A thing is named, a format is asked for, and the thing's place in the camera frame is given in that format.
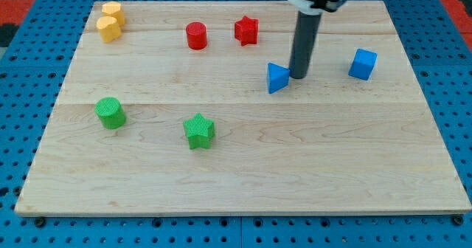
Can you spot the light wooden board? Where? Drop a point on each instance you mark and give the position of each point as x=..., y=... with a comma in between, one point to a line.
x=326, y=145

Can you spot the yellow heart block front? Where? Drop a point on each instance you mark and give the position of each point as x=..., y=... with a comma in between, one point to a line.
x=108, y=28

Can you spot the yellow heart block rear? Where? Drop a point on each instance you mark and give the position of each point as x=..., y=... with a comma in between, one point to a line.
x=114, y=9

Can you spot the yellow heart block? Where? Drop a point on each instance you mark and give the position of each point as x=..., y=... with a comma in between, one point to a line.
x=114, y=9
x=108, y=28

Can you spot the red cylinder block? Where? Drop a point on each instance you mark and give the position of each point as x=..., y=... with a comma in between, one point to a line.
x=196, y=33

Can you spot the green cylinder block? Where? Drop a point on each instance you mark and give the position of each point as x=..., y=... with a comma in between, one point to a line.
x=110, y=113

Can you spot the green star block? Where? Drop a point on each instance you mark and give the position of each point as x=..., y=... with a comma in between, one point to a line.
x=199, y=131

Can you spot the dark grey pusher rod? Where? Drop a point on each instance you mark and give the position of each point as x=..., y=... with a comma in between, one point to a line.
x=304, y=40

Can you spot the blue triangle block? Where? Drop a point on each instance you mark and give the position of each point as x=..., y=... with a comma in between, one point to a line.
x=277, y=77

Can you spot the red star block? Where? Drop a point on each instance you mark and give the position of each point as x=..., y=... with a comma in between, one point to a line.
x=246, y=30

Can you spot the blue cube block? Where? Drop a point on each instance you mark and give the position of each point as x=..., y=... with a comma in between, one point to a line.
x=363, y=64

